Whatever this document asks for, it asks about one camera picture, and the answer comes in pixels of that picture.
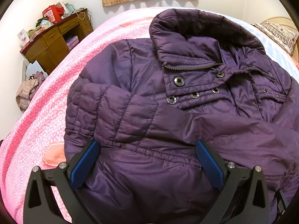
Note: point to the brown wooden desk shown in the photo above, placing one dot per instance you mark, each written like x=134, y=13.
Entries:
x=49, y=47

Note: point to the white card on desk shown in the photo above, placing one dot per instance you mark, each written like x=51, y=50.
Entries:
x=23, y=37

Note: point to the patterned grey pillow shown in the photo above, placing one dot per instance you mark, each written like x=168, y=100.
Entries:
x=281, y=35

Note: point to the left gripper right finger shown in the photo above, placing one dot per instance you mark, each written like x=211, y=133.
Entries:
x=241, y=190

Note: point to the purple puffer jacket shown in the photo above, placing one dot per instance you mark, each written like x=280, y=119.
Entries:
x=177, y=121

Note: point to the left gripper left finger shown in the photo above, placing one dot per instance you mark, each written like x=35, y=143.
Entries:
x=40, y=205

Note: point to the pink and blue bedspread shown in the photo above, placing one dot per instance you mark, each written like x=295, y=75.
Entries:
x=46, y=121

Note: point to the cream wooden headboard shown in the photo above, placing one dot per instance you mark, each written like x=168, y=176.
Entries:
x=289, y=24

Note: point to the red box on desk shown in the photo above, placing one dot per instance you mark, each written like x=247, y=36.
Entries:
x=53, y=13

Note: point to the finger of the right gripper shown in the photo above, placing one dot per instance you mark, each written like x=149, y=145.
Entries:
x=282, y=204

